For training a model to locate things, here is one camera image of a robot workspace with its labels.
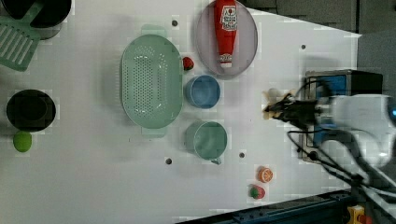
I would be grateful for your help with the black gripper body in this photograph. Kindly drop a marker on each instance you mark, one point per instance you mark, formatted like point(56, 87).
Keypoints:
point(303, 112)

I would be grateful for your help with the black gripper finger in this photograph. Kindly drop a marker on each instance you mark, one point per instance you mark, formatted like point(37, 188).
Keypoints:
point(278, 106)

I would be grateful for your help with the peeled toy banana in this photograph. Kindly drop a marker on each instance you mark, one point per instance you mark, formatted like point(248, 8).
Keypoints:
point(274, 95)

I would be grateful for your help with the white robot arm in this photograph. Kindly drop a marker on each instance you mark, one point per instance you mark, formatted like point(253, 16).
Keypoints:
point(370, 118)

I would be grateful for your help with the orange half toy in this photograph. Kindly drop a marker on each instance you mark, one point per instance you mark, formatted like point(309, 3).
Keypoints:
point(265, 175)

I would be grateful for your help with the grey round plate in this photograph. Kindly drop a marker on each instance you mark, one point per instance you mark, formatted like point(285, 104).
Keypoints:
point(245, 45)

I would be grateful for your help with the blue bowl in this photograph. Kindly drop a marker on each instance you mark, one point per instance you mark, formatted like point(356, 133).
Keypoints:
point(202, 92)

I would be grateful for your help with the large red strawberry toy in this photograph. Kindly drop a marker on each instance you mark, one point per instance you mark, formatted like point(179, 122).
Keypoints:
point(256, 192)

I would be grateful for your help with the small red strawberry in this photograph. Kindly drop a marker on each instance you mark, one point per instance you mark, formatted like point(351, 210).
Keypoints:
point(188, 63)

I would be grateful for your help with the red ketchup bottle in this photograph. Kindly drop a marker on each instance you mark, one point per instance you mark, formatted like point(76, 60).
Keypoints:
point(225, 21)

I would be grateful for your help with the green oval colander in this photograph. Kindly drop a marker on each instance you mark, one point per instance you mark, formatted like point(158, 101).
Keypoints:
point(151, 81)

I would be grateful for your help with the tall black cup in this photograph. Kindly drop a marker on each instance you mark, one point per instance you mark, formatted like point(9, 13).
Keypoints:
point(52, 13)

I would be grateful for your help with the short black cup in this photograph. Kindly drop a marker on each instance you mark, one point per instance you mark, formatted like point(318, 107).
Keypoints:
point(31, 110)

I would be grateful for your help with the green lime toy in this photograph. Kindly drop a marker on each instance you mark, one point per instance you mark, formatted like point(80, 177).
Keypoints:
point(22, 141)

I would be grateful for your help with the green cup with handle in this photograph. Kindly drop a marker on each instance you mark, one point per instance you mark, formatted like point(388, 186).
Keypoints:
point(207, 139)

